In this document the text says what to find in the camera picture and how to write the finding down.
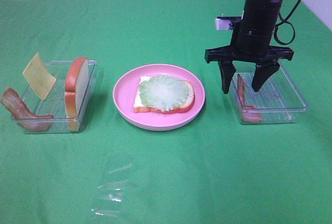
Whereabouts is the yellow cheese slice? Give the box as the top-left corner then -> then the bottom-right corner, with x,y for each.
22,52 -> 57,101

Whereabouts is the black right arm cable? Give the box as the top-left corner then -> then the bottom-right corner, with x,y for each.
273,0 -> 305,45

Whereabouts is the pink plate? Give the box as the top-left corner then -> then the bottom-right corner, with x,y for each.
113,64 -> 205,131

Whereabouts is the green lettuce leaf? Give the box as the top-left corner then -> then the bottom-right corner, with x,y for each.
138,74 -> 192,113

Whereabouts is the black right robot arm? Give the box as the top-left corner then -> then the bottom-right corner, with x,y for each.
205,0 -> 294,94

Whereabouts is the green tablecloth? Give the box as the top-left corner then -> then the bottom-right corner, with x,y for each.
1,0 -> 331,223

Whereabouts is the clear plastic container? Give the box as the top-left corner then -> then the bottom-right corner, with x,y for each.
229,61 -> 308,124
12,60 -> 97,134

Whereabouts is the bacon strip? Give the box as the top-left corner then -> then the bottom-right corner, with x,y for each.
1,87 -> 53,132
237,74 -> 262,124

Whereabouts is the clear left plastic container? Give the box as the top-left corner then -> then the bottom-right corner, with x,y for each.
12,60 -> 97,134

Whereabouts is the upright bread slice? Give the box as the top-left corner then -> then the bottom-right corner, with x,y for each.
64,57 -> 89,119

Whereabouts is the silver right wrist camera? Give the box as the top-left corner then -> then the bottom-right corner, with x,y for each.
215,16 -> 242,31

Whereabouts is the clear right plastic container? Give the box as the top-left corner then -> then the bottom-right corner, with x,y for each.
229,61 -> 308,124

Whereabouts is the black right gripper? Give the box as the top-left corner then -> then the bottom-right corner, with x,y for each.
205,22 -> 294,94

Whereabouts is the clear plastic wrap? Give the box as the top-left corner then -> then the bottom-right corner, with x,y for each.
89,154 -> 133,223

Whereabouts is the bread slice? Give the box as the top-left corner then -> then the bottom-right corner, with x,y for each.
132,76 -> 195,115
64,57 -> 89,119

